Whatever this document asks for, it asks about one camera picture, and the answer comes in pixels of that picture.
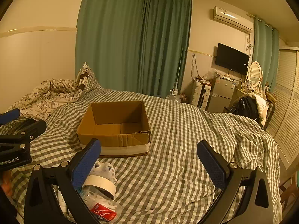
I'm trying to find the wooden chair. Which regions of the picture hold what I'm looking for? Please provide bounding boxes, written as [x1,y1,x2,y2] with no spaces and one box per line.
[263,92,277,131]

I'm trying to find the white cloth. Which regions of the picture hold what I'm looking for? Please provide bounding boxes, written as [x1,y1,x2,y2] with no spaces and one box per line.
[94,162,118,184]

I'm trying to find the white air conditioner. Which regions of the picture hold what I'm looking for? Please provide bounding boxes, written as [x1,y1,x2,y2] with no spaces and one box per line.
[213,6,254,33]

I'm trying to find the oval white mirror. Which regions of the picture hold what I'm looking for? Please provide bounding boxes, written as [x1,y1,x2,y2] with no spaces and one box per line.
[247,61,263,89]

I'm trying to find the black wall television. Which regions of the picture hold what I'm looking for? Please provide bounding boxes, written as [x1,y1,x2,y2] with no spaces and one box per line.
[215,43,250,75]

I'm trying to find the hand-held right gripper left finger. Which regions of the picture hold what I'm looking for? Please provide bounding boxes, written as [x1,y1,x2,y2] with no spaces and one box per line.
[24,138,102,224]

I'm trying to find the green checked duvet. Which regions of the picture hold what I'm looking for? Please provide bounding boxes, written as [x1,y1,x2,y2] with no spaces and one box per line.
[7,70,283,224]

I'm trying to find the clear plastic bag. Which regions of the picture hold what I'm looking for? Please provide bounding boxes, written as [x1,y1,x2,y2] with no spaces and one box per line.
[79,187,123,223]

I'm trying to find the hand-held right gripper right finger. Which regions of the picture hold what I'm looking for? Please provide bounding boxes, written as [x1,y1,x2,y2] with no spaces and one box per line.
[197,140,274,224]

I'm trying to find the brown patterned pillow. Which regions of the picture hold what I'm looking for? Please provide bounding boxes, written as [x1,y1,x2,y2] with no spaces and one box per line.
[76,62,93,91]

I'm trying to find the brown cardboard box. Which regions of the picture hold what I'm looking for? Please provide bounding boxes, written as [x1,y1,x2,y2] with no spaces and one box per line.
[76,101,151,157]

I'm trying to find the wooden stool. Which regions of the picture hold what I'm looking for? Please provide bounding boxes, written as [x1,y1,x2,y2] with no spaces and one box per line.
[279,175,299,215]

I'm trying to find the plastic bag on fridge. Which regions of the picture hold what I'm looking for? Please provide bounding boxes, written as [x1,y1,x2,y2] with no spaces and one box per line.
[203,69,216,80]

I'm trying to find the red can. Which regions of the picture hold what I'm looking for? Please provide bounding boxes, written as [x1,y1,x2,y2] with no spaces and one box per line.
[90,203,117,221]

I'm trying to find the cream cloth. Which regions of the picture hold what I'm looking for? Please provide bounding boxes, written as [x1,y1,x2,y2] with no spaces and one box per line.
[248,93,268,127]

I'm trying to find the cream dressing table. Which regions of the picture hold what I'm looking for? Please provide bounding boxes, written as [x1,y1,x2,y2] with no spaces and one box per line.
[235,84,267,99]

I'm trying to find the hanging wall cables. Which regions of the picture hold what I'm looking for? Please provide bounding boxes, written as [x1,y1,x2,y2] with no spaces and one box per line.
[191,54,199,80]

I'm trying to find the white suitcase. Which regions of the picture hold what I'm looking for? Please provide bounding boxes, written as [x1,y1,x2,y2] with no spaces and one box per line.
[192,80,212,111]

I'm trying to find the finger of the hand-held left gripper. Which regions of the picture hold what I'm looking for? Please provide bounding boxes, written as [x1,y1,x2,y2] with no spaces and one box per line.
[0,119,47,148]
[0,108,21,125]

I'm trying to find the floral print blanket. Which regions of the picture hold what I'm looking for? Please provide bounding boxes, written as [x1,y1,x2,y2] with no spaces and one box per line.
[6,78,85,122]

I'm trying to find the narrow green curtain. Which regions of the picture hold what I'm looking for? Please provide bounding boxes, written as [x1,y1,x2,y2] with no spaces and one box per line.
[252,16,280,93]

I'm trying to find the clear water jug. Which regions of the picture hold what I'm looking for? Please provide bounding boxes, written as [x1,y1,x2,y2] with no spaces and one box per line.
[166,93,182,103]

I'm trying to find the thin white pole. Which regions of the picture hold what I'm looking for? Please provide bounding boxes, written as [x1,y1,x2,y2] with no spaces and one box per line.
[174,61,182,94]

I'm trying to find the wide green curtain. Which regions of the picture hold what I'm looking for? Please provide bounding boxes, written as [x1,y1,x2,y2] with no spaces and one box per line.
[75,0,150,94]

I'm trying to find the louvred wardrobe doors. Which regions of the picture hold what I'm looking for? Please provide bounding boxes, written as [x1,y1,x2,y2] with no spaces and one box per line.
[266,48,299,171]

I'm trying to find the green corner curtain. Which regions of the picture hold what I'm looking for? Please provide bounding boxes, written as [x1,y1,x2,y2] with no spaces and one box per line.
[140,0,192,97]

